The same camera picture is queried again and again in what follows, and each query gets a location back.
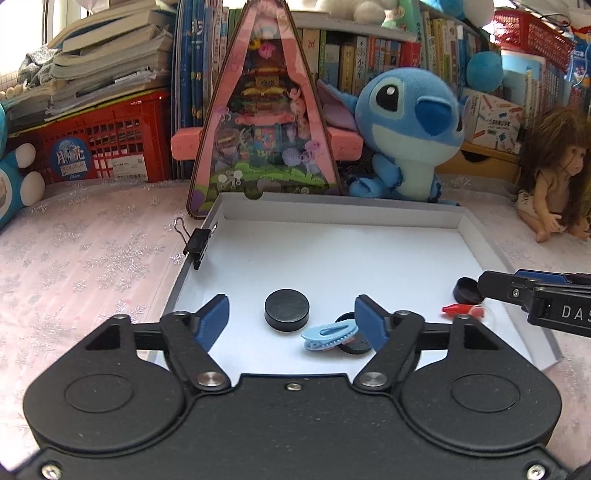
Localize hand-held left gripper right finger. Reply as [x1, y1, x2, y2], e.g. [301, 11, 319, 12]
[353, 294, 505, 394]

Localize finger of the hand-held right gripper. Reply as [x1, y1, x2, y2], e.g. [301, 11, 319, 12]
[478, 270, 539, 306]
[515, 270, 591, 288]

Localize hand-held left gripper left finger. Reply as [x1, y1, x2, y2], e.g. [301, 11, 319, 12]
[84, 294, 232, 394]

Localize black round lid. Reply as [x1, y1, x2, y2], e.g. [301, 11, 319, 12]
[453, 277, 485, 305]
[264, 289, 311, 333]
[333, 311, 372, 356]

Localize light blue plastic clip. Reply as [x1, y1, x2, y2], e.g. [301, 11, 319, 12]
[301, 319, 360, 352]

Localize white cardboard box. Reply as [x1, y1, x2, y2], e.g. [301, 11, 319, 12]
[163, 191, 564, 384]

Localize black binder clip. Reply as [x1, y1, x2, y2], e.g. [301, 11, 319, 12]
[173, 217, 219, 271]

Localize brown-haired baby doll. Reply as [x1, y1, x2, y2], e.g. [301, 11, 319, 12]
[515, 106, 591, 243]

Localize wooden drawer box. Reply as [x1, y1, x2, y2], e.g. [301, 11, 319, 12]
[436, 138, 525, 185]

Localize white printed carton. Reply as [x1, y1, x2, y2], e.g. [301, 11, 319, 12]
[461, 88, 526, 155]

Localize pink triangular toy house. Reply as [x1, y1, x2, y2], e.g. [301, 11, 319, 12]
[186, 0, 345, 220]

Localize blue alien plush toy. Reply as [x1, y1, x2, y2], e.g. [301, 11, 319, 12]
[316, 67, 472, 206]

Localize red plastic crate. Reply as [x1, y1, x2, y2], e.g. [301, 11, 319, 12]
[34, 90, 174, 185]

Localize blue plush ball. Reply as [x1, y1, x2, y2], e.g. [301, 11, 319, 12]
[465, 50, 505, 92]

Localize blue printed bag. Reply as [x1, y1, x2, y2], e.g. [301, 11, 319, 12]
[566, 39, 591, 86]

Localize blue robot cat plush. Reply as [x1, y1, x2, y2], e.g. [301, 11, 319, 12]
[0, 99, 47, 232]

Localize red plastic basket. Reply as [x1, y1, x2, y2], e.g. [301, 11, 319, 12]
[490, 8, 580, 72]

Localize row of upright blue books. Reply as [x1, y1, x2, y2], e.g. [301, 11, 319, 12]
[172, 0, 245, 183]

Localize row of shelf books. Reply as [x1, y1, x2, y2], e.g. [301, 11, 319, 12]
[291, 9, 469, 100]

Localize blue and white plush toy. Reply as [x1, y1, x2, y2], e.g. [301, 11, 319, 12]
[431, 0, 495, 26]

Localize stack of books and papers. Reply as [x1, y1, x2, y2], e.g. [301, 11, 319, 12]
[0, 7, 175, 137]

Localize green printed book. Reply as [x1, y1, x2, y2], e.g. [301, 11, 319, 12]
[381, 0, 423, 31]

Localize white shelf board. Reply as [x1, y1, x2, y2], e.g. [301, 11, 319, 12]
[288, 11, 419, 42]

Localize grey patterned cloth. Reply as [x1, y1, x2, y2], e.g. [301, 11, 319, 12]
[18, 45, 61, 84]

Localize white and pink plush toy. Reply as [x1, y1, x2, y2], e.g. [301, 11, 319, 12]
[316, 0, 400, 24]

